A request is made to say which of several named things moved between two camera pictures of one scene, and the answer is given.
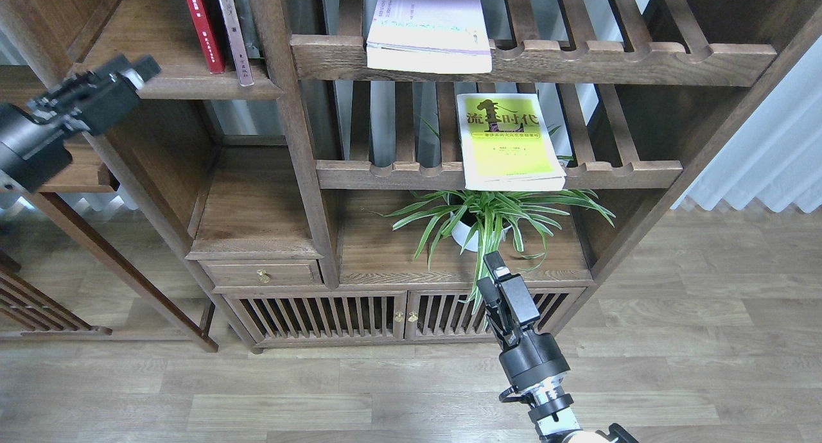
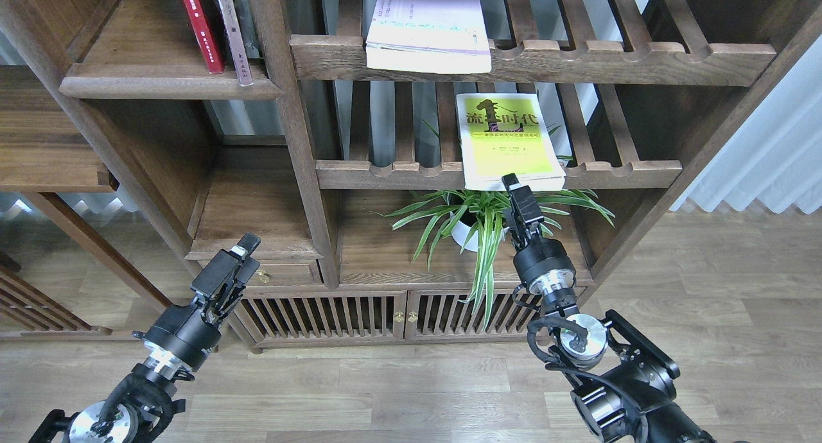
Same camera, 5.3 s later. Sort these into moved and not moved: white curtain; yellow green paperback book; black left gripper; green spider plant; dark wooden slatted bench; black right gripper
Moved: black right gripper; black left gripper
Not moved: dark wooden slatted bench; white curtain; green spider plant; yellow green paperback book
